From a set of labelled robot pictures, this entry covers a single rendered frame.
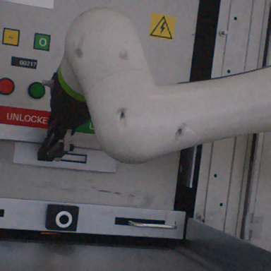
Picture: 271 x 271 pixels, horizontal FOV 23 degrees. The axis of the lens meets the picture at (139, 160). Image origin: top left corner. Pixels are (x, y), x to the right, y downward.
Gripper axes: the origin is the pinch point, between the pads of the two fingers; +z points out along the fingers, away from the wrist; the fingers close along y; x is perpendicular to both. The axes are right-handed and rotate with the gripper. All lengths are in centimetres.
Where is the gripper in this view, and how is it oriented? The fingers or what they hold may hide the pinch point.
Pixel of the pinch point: (49, 149)
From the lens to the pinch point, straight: 126.2
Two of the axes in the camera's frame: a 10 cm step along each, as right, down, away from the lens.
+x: 9.4, 0.9, 3.3
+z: -3.4, 4.2, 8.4
